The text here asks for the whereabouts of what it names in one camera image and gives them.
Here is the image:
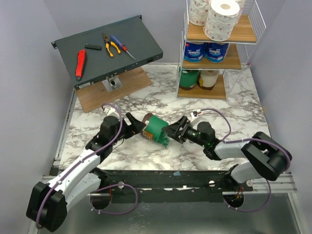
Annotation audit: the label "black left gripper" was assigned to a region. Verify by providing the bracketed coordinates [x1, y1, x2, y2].
[111, 113, 146, 145]

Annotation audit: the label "green brown roll front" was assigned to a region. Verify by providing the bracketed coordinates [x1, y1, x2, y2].
[179, 70, 199, 90]

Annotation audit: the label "cream cartoon roll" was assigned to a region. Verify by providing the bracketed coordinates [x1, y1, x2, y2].
[197, 70, 219, 90]

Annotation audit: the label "blue white paper towel roll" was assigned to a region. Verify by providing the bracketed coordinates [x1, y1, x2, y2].
[204, 42, 230, 63]

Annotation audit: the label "floral paper roll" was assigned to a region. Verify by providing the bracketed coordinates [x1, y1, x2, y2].
[189, 0, 211, 26]
[203, 0, 239, 41]
[234, 0, 246, 19]

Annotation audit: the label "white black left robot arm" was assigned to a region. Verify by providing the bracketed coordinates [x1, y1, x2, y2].
[26, 113, 146, 232]

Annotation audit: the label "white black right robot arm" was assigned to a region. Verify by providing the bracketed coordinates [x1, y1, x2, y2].
[162, 116, 292, 191]

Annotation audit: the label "floral paper roll on shelf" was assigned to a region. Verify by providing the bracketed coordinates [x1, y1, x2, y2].
[189, 0, 211, 26]

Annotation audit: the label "wooden board under chassis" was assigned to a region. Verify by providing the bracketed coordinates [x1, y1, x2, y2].
[76, 67, 152, 113]

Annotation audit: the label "blue red screwdriver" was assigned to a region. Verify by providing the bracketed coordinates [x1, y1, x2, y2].
[110, 35, 135, 59]

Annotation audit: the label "dark grey rack server chassis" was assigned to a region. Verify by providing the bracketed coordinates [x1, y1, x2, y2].
[52, 16, 163, 90]

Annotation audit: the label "red utility knife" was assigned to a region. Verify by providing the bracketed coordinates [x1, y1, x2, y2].
[75, 49, 86, 81]

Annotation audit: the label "black bit holder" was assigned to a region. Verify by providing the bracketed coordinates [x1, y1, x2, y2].
[84, 44, 102, 51]

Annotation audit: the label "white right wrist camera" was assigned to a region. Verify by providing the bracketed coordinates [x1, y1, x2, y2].
[190, 110, 201, 127]

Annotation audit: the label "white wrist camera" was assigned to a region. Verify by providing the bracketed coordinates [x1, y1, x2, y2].
[190, 110, 201, 127]
[106, 107, 120, 119]

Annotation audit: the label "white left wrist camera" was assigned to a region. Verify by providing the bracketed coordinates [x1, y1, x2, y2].
[106, 107, 120, 119]

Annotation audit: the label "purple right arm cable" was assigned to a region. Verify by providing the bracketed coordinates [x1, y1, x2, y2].
[199, 108, 293, 213]

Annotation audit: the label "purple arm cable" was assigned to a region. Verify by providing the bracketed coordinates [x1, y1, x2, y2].
[199, 108, 293, 213]
[35, 103, 138, 230]

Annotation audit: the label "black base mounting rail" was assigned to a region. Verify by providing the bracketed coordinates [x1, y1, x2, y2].
[50, 167, 254, 203]

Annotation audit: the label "yellow handled pliers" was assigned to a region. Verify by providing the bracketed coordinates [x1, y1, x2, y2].
[102, 33, 121, 58]

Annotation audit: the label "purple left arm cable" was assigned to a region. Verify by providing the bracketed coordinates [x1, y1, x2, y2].
[35, 103, 138, 230]

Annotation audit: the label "white wire wooden shelf rack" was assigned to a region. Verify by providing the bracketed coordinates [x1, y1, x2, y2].
[176, 0, 266, 99]

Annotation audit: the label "aluminium extrusion rail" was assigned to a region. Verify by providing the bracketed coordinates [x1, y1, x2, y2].
[41, 170, 298, 195]

